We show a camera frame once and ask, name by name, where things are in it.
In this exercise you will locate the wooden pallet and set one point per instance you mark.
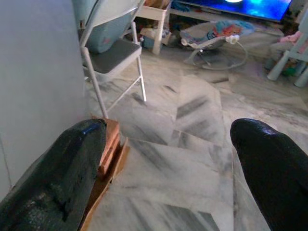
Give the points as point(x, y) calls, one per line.
point(113, 144)

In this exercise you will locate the light blue kids table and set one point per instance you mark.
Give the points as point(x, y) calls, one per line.
point(300, 48)

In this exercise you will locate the white television shelf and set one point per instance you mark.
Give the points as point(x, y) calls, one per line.
point(192, 15)

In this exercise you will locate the pink cloth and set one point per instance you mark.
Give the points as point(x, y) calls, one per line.
point(292, 37)

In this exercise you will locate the white folding chair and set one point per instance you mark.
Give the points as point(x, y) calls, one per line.
point(113, 56)

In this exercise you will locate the white side table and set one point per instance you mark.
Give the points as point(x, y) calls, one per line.
point(154, 13)

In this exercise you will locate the flat screen television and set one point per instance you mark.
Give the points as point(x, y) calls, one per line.
point(264, 8)

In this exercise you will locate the light blue cushion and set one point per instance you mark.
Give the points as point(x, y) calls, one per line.
point(106, 33)

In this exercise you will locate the colourful baby bouncer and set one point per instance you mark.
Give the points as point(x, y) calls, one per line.
point(216, 31)

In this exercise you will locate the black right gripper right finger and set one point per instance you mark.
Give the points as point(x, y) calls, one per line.
point(274, 168)

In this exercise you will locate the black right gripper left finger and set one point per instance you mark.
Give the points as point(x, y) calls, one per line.
point(60, 173)

